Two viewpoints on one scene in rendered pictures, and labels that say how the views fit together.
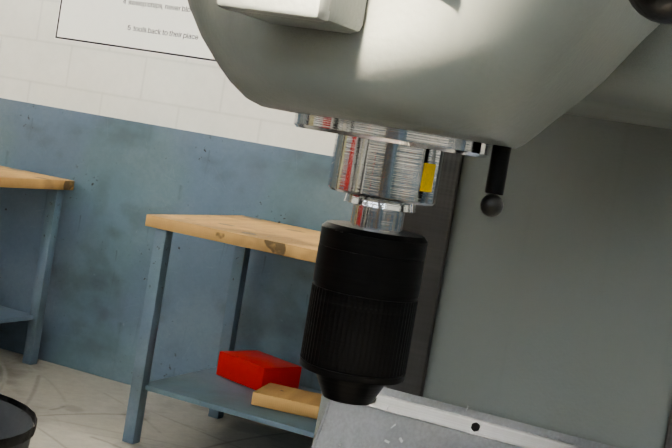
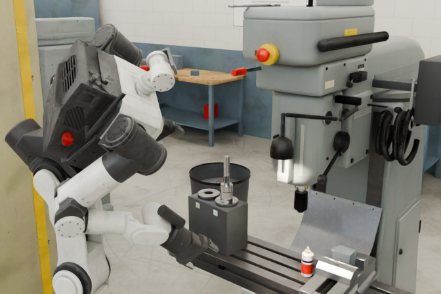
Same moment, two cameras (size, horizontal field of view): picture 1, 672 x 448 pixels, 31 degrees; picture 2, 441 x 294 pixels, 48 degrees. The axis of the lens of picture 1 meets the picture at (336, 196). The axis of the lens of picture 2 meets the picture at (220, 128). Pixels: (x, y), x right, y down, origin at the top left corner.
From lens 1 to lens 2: 1.27 m
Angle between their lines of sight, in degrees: 19
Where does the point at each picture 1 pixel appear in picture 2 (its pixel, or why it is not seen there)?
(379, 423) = (317, 198)
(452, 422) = (330, 197)
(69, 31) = (237, 23)
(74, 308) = (252, 117)
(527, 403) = (342, 194)
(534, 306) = (342, 178)
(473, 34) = (305, 179)
